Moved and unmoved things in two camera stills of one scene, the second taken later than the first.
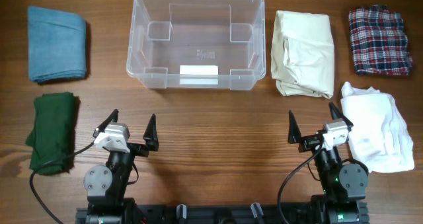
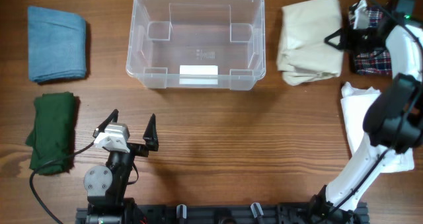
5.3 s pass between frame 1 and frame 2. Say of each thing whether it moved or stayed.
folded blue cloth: stayed
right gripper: moved
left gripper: stayed
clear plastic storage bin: stayed
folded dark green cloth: stayed
